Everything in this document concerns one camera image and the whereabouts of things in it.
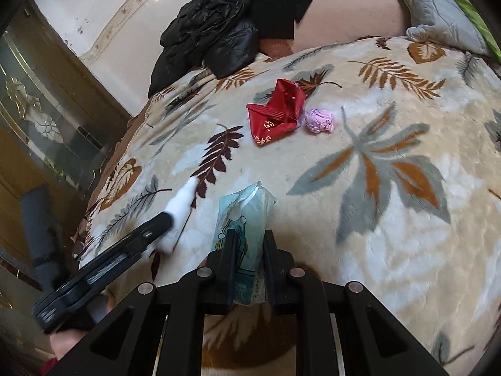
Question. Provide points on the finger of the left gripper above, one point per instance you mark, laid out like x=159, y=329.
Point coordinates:
x=88, y=282

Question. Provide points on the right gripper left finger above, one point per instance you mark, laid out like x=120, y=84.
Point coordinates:
x=158, y=331

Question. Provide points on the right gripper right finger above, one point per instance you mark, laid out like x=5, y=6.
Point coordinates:
x=340, y=329

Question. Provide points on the teal tissue packet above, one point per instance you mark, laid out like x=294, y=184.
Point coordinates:
x=246, y=212

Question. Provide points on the person's left hand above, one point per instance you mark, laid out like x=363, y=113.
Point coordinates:
x=62, y=342

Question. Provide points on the dark wooden glass door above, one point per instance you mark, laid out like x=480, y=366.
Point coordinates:
x=58, y=127

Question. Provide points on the leaf-patterned beige blanket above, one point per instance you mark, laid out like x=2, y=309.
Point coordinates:
x=403, y=196

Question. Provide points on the pink crumpled paper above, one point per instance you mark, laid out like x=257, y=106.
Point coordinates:
x=319, y=121

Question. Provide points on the red crumpled wrapper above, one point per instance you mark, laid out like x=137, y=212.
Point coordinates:
x=281, y=115

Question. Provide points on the black puffer jacket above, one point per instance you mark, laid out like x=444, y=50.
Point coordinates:
x=214, y=33

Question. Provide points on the grey quilted pillow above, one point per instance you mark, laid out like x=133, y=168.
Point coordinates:
x=444, y=22

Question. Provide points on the pink bed sheet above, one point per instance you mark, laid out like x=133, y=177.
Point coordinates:
x=341, y=21

